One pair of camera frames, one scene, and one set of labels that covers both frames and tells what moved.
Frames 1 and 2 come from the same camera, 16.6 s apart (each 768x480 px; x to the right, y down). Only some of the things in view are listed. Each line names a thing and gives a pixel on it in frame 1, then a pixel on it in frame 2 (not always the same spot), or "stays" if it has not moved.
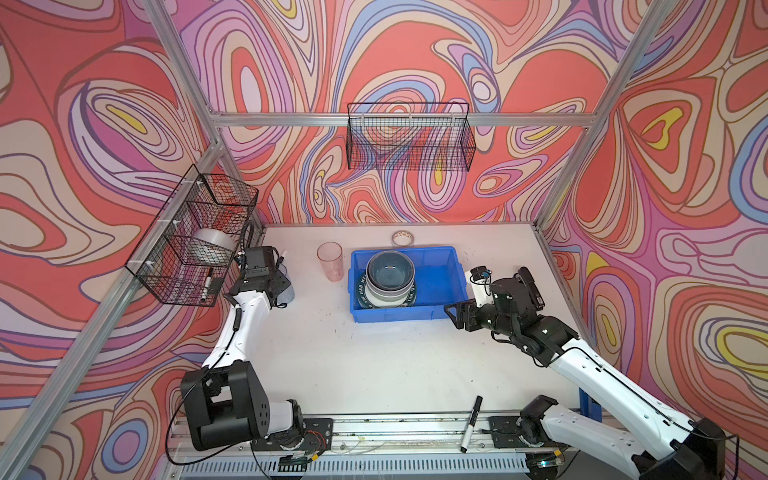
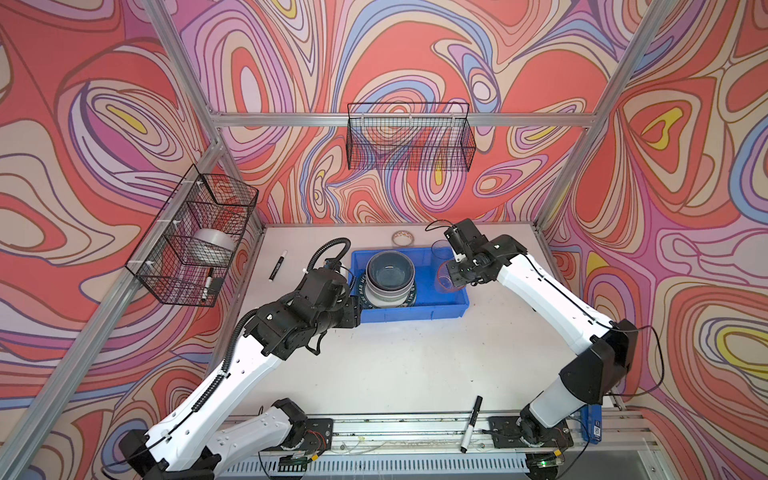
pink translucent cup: x=330 y=254 to x=444 y=279
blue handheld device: x=588 y=407 stays
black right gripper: x=466 y=306 to x=457 y=278
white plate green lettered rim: x=369 y=301 stays
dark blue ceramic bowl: x=390 y=271 stays
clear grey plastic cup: x=288 y=294 to x=442 y=251
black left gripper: x=278 y=277 to x=351 y=312
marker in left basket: x=207 y=284 stays
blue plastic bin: x=440 y=281 stays
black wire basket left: x=188 y=256 stays
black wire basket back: x=414 y=136 stays
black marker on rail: x=477 y=406 stays
